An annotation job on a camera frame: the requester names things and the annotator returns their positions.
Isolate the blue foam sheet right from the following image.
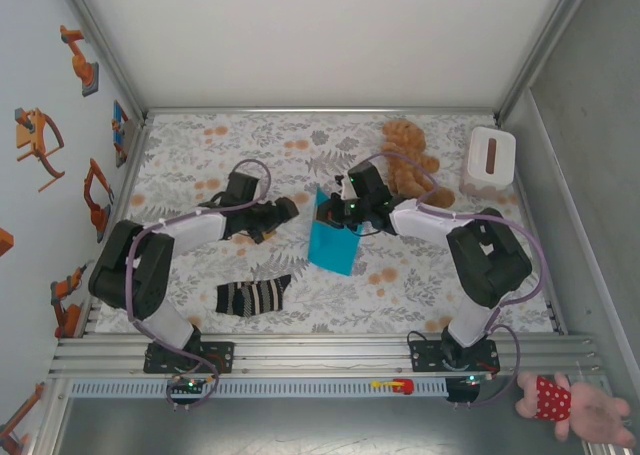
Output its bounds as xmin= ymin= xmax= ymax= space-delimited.
xmin=94 ymin=112 xmax=556 ymax=335

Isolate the black beige striped sock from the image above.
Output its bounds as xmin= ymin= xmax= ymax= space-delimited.
xmin=214 ymin=273 xmax=294 ymax=319

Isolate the brown teddy bear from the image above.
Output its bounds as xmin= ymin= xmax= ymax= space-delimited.
xmin=379 ymin=118 xmax=457 ymax=209

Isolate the white tissue box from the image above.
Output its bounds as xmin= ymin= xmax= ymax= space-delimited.
xmin=459 ymin=126 xmax=518 ymax=196

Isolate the red yellow small toy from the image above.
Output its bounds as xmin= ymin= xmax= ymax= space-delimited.
xmin=370 ymin=377 xmax=415 ymax=395

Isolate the small circuit board with LEDs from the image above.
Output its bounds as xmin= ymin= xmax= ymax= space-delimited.
xmin=167 ymin=374 xmax=217 ymax=395
xmin=447 ymin=373 xmax=494 ymax=391

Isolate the pink plush with dotted cloth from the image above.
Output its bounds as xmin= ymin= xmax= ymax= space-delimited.
xmin=514 ymin=372 xmax=634 ymax=446

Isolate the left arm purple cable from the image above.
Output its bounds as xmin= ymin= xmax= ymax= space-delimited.
xmin=127 ymin=158 xmax=274 ymax=411

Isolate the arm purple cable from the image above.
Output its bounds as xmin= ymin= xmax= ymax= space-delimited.
xmin=372 ymin=152 xmax=551 ymax=409
xmin=127 ymin=158 xmax=274 ymax=411

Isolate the thin aluminium frame rail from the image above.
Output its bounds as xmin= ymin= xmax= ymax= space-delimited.
xmin=144 ymin=106 xmax=501 ymax=117

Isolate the wide aluminium frame rail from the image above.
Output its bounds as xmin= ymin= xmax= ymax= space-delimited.
xmin=48 ymin=332 xmax=604 ymax=379

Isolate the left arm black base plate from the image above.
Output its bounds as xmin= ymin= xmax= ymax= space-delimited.
xmin=143 ymin=341 xmax=235 ymax=375

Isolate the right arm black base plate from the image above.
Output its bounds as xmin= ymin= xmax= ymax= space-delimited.
xmin=408 ymin=338 xmax=500 ymax=374

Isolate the blue orange machine wall sticker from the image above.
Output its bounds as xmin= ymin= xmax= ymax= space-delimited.
xmin=110 ymin=99 xmax=132 ymax=169

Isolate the grey slotted cable duct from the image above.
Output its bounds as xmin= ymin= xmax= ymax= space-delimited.
xmin=69 ymin=377 xmax=449 ymax=399

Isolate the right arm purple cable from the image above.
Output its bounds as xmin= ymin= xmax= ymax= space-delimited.
xmin=372 ymin=152 xmax=551 ymax=409

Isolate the aluminium frame post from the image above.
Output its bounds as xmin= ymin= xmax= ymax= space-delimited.
xmin=57 ymin=0 xmax=151 ymax=126
xmin=492 ymin=0 xmax=600 ymax=126

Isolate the orange claw wall sticker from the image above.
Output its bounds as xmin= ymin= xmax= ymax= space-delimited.
xmin=13 ymin=106 xmax=67 ymax=193

